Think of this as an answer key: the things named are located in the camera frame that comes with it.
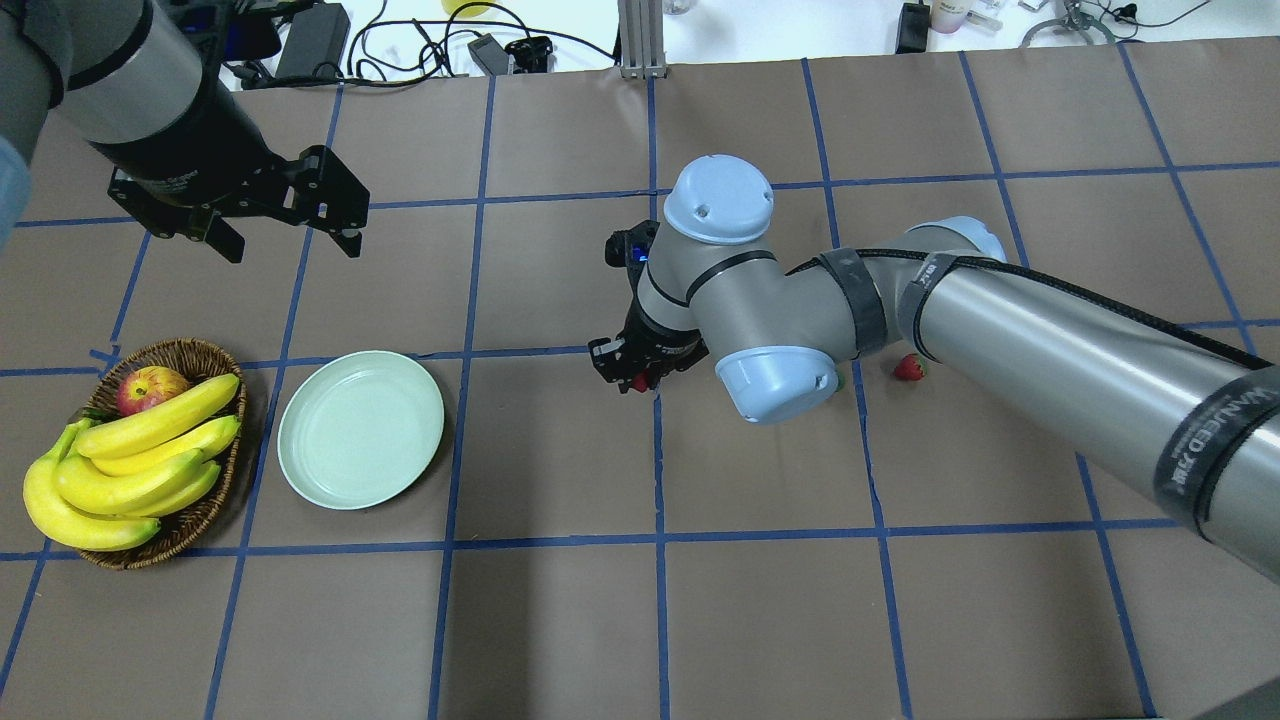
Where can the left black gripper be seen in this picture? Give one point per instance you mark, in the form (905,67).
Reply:
(196,137)

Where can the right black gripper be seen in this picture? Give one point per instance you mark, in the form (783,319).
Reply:
(661,337)

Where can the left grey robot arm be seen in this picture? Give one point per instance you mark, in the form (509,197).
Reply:
(116,70)

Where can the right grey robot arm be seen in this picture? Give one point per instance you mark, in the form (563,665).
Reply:
(1188,422)

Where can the light green plate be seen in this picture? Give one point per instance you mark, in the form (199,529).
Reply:
(360,430)

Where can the wicker fruit basket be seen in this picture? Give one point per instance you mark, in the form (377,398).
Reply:
(196,360)

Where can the black laptop power brick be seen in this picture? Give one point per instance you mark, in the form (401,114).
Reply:
(314,43)

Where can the red yellow apple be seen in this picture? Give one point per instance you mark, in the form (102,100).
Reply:
(148,387)

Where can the yellow banana bunch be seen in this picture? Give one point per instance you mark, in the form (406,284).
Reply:
(104,485)

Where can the black power adapter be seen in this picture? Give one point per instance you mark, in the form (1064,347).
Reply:
(913,29)

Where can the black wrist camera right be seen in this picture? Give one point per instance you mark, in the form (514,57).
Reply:
(630,249)

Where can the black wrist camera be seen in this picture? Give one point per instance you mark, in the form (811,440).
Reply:
(630,249)
(232,30)

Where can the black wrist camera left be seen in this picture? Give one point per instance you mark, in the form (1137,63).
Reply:
(232,30)

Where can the aluminium frame post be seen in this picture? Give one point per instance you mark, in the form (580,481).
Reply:
(641,36)

